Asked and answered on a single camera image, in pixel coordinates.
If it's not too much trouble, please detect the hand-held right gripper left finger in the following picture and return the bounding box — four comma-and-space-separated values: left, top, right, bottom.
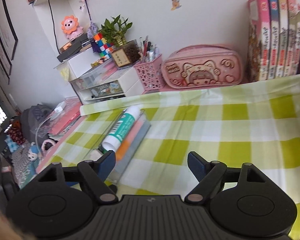
37, 151, 118, 203

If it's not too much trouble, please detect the black wall cable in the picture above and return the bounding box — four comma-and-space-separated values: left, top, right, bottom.
48, 0, 59, 55

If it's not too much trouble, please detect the patterned blanket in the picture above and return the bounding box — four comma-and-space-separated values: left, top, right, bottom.
10, 152, 48, 188

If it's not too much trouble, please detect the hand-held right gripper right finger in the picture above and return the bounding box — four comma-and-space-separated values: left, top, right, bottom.
184, 151, 265, 203

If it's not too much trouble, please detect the person's right forearm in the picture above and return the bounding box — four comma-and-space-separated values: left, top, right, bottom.
0, 200, 37, 240

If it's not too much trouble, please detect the white drawer organiser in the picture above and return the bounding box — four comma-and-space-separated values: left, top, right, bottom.
70, 69, 143, 105

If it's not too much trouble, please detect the clear plastic box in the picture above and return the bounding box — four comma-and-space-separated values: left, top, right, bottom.
89, 109, 152, 183

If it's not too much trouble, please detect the green bamboo plant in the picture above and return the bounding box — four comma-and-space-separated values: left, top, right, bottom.
97, 15, 133, 47

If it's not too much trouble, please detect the red flat box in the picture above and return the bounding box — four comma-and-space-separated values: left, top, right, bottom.
49, 102, 82, 134

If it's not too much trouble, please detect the pink cartoon pencil case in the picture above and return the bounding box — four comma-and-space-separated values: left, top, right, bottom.
161, 44, 243, 90

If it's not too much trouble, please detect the colourful puzzle cube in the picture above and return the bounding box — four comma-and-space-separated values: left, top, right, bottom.
99, 42, 115, 59
93, 32, 106, 45

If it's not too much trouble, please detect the yellow-green checked tablecloth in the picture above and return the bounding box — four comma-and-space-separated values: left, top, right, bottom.
44, 72, 300, 240

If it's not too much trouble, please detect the small clear storage box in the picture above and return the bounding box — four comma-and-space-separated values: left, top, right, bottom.
70, 76, 90, 90

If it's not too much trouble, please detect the pink perforated pen holder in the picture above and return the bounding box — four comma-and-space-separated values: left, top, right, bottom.
133, 54, 163, 90

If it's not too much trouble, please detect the black flat box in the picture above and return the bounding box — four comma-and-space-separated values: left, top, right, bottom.
57, 34, 90, 62

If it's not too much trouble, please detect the orange highlighter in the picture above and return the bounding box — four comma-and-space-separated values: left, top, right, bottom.
115, 140, 131, 161

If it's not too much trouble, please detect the bunch of pens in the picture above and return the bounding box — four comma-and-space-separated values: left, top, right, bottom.
139, 35, 160, 63

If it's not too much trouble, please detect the clear plastic case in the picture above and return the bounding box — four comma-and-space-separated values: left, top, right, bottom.
36, 97, 82, 137

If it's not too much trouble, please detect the glass vase with label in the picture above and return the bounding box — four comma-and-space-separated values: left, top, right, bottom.
111, 39, 141, 68

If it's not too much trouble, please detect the white green glue stick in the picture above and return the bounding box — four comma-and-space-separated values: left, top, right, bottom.
101, 105, 140, 153

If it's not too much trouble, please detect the small brown box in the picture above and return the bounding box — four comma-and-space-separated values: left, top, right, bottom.
59, 41, 74, 53

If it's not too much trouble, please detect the white storage box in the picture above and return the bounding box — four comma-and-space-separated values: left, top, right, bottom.
61, 49, 103, 78

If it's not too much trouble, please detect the grey backpack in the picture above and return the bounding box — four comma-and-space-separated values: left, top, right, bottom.
21, 104, 55, 143

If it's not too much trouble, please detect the pink lion toy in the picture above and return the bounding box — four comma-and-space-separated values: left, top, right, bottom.
61, 15, 84, 41

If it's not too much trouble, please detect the yellow printed sheet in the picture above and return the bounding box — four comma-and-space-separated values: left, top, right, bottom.
60, 66, 72, 82

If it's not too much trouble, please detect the blue white plush toy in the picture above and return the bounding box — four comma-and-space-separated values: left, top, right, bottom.
27, 142, 40, 161

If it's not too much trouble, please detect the light blue highlighter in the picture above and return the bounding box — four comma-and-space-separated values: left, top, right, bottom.
130, 122, 150, 155

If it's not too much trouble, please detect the salmon pink highlighter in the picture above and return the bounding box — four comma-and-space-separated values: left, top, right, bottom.
122, 120, 143, 145

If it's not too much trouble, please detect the purple tassel charm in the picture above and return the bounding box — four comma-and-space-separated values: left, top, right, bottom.
79, 0, 98, 39

